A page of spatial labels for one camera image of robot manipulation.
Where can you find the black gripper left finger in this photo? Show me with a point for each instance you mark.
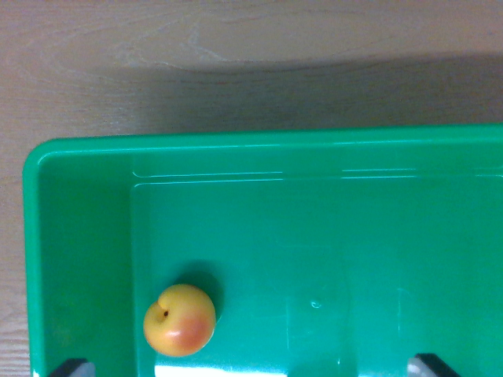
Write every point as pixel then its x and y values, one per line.
pixel 74 369

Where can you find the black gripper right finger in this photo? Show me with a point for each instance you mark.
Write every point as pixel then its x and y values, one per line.
pixel 426 367

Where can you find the yellow orange apricot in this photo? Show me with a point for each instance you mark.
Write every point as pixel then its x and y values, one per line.
pixel 178 320

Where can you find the green plastic bin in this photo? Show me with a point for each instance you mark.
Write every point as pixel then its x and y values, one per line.
pixel 306 255

